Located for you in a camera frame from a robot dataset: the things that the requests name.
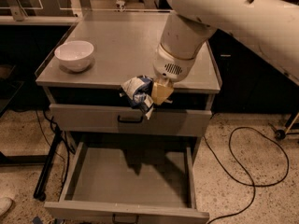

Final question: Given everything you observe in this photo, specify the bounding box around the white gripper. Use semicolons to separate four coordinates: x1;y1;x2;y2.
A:
151;44;195;105

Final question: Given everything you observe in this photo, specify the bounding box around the blue chip bag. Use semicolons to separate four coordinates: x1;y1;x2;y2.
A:
120;76;154;119

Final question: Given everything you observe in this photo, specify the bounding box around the grey drawer cabinet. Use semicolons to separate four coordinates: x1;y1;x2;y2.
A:
35;10;222;224

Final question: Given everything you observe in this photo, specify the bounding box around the white shoe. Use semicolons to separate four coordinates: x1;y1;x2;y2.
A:
0;197;13;216

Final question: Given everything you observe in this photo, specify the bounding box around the open middle grey drawer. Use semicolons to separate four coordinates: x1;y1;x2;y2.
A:
45;143;209;224

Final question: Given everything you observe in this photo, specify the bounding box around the black table leg frame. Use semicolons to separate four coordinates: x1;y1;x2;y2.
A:
0;130;62;202

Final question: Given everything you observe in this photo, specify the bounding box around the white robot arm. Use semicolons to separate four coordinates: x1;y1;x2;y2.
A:
154;0;299;111

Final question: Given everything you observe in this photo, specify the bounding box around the closed upper grey drawer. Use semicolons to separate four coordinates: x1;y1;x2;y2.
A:
50;104;211;136

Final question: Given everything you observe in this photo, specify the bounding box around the white ceramic bowl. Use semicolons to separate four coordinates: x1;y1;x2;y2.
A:
54;40;94;72

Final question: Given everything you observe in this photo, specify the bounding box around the black wheeled cart base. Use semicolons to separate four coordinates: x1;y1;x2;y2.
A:
274;111;299;140

